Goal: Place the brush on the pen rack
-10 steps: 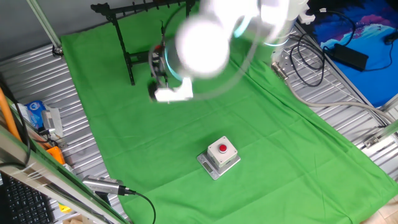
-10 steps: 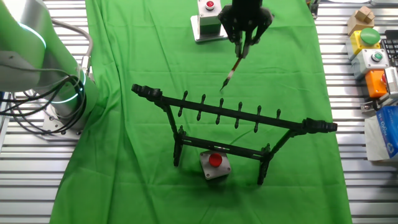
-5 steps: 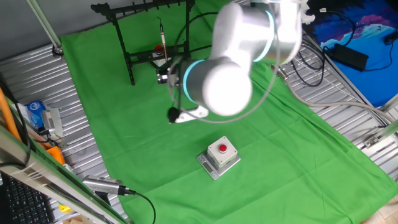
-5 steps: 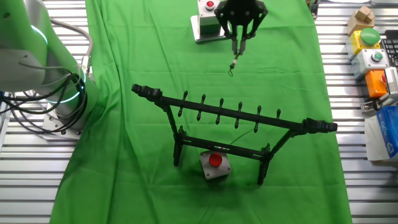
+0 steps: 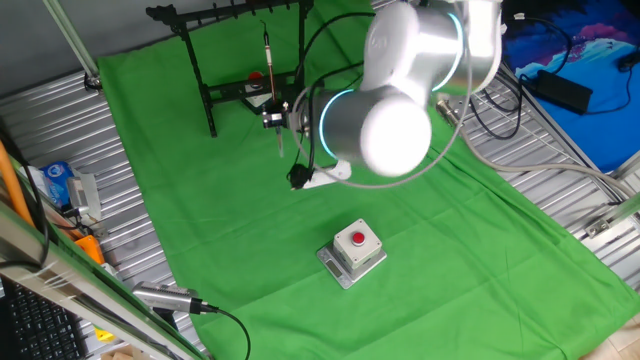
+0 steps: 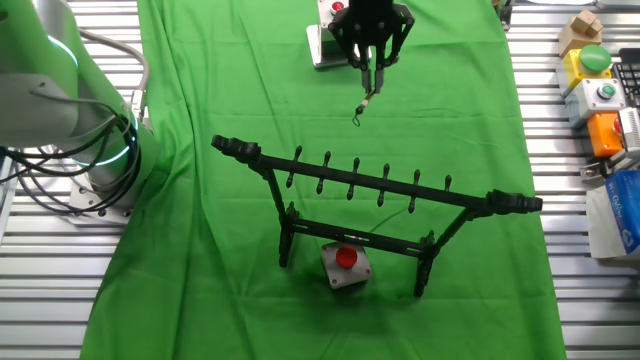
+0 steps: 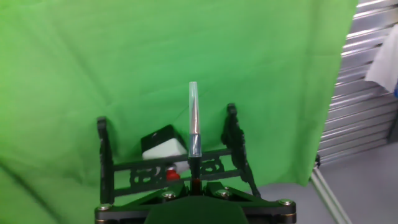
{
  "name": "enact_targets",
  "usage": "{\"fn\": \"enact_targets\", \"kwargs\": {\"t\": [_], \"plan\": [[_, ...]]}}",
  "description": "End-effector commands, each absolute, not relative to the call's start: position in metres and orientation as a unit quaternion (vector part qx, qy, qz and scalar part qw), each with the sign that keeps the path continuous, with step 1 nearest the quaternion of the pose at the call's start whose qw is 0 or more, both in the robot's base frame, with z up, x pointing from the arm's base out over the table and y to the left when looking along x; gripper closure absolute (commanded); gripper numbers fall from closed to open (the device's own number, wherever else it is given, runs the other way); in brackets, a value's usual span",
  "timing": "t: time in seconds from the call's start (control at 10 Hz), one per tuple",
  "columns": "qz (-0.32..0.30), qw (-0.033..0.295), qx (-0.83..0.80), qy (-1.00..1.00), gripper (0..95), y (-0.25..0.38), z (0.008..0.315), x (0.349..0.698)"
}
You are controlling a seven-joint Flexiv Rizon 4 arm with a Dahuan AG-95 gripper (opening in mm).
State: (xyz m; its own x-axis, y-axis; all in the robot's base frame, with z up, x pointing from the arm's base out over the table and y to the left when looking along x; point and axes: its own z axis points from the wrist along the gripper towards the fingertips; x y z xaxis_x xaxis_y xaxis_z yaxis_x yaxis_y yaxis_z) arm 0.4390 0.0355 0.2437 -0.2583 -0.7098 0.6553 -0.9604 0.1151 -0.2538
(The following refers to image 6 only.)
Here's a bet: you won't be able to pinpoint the grey ridged metal device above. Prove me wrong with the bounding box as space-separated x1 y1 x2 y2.
617 106 640 154

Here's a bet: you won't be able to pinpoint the black keyboard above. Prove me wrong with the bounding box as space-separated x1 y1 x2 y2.
611 47 640 109

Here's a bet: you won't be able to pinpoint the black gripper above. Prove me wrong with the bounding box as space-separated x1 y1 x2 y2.
327 0 416 96

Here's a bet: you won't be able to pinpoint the black cable bundle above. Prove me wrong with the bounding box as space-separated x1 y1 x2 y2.
0 88 144 218

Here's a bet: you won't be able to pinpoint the grey box with green button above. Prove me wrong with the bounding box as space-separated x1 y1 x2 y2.
564 76 628 129

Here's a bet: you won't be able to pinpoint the orange button box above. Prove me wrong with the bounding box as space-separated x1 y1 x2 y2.
585 110 626 159

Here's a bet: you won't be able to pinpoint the green cloth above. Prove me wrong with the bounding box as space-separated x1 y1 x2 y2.
79 0 569 360

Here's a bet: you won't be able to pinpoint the grey corrugated conduit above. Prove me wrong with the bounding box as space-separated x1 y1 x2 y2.
77 27 152 124

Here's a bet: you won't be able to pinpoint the beige wooden blocks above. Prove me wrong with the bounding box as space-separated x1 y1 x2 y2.
557 8 605 58

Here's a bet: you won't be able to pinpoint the brown calligraphy brush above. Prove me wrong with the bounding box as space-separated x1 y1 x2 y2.
351 88 377 128

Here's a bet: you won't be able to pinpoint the small metal bracket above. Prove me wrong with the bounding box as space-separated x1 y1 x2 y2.
579 158 611 183

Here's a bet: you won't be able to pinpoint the blue tissue pack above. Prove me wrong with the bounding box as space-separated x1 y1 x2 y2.
585 169 640 261

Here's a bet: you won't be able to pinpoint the yellow box with green button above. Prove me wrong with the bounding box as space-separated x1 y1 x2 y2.
555 43 614 98

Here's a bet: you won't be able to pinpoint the black carved pen rack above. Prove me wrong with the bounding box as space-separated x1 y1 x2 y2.
210 133 544 299

